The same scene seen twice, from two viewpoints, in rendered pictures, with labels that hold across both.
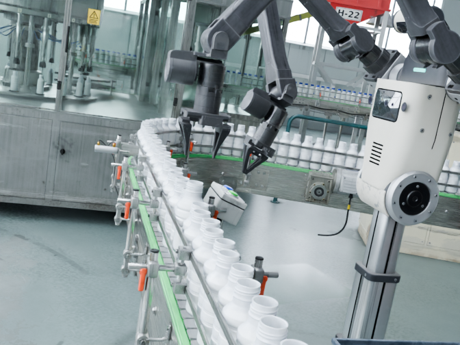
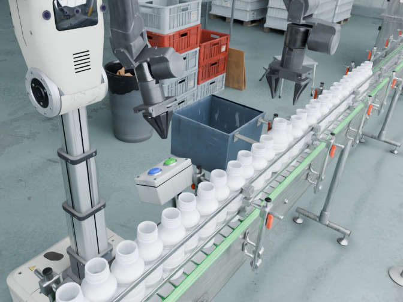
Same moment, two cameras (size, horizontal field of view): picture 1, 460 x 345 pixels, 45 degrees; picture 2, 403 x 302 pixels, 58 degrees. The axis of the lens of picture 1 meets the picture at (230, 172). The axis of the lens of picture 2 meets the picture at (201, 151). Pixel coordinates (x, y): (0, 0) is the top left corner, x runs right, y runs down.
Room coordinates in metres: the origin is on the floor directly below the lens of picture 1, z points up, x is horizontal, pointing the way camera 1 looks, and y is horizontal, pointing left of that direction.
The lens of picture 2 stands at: (1.99, 0.65, 1.64)
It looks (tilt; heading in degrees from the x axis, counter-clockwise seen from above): 31 degrees down; 230
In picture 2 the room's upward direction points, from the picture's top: 4 degrees clockwise
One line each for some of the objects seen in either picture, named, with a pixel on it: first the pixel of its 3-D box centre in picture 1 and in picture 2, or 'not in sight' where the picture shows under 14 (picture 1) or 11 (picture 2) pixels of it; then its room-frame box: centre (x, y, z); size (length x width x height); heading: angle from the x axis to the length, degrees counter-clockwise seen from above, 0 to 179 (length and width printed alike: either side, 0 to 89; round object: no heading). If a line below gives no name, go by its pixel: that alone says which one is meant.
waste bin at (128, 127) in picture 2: not in sight; (132, 102); (0.60, -2.01, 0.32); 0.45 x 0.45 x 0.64
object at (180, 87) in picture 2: not in sight; (165, 82); (0.10, -2.26, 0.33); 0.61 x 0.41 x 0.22; 22
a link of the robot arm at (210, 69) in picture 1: (209, 74); (299, 36); (1.22, 0.08, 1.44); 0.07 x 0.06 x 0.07; 106
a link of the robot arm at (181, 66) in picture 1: (195, 57); (315, 24); (1.21, 0.11, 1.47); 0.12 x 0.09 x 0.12; 106
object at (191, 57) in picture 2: not in sight; (165, 60); (0.10, -2.26, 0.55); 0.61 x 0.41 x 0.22; 23
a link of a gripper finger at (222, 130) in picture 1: (210, 136); (280, 83); (1.23, 0.06, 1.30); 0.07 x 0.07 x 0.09; 16
